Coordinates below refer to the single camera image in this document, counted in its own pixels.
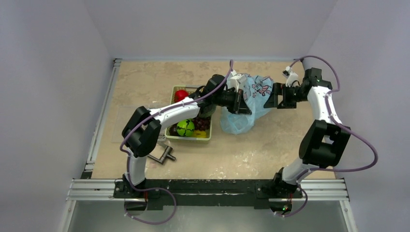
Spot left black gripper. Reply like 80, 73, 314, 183
212, 88, 251, 115

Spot light blue plastic bag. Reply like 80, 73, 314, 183
220, 73, 274, 134

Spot bright green cracked ball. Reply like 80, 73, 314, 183
177, 119, 195, 137

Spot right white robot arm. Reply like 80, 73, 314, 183
264, 66, 350, 197

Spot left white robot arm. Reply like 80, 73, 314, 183
120, 72, 251, 198

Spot green netted fake melon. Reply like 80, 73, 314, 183
198, 104, 217, 118

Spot dark red fake grapes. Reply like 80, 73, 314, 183
192, 116, 211, 131

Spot yellow fake starfruit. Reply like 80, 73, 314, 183
192, 130, 208, 138

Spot red fake apple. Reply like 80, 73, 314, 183
174, 89, 189, 103

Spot dark fake plum lower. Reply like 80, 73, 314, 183
169, 124, 179, 136

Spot pale green plastic basket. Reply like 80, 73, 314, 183
165, 85, 214, 142

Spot clear plastic screw box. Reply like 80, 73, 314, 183
113, 104, 167, 143

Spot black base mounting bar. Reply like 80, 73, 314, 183
113, 177, 303, 212

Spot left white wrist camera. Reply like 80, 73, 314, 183
226, 70, 253, 91

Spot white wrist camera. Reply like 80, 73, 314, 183
282, 66, 299, 87
226, 70, 253, 91

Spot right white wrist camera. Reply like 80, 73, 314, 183
282, 66, 299, 87

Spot dark metal crank handle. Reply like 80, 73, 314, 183
148, 142, 176, 165

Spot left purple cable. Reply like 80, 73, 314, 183
119, 59, 234, 225

